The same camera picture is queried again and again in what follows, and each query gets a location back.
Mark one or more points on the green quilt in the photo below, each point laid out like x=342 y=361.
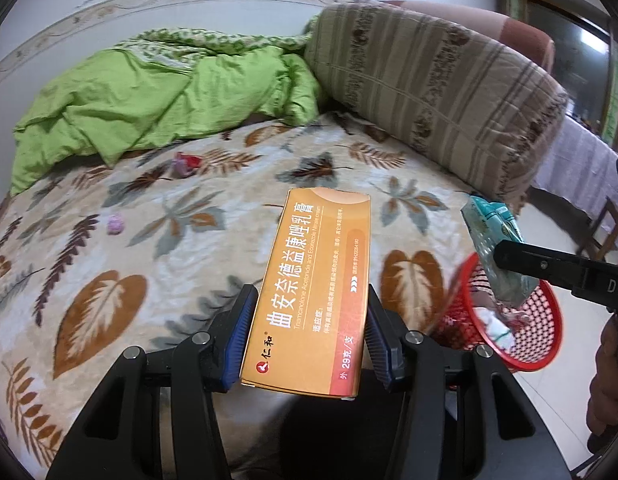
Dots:
x=160 y=86

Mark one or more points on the red mesh trash basket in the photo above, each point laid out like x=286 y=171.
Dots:
x=527 y=338

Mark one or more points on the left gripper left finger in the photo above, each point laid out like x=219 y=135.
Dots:
x=153 y=411

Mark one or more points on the teal tissue pack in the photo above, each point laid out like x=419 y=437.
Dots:
x=495 y=234

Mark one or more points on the orange ointment box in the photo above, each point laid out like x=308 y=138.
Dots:
x=307 y=334

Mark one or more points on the table with lavender cloth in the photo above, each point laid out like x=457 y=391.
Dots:
x=579 y=168

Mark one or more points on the person's right hand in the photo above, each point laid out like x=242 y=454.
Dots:
x=602 y=409

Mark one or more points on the pink headboard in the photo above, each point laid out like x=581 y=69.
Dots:
x=517 y=35

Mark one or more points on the leaf pattern bed blanket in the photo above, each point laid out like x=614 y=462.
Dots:
x=73 y=297

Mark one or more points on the striped beige bolster pillow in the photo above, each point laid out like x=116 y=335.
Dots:
x=469 y=103

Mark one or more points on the red purple candy wrapper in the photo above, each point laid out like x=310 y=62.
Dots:
x=185 y=165

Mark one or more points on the small purple ball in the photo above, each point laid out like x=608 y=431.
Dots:
x=115 y=224

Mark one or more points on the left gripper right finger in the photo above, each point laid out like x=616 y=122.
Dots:
x=460 y=414

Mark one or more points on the wooden chair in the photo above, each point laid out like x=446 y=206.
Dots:
x=591 y=247

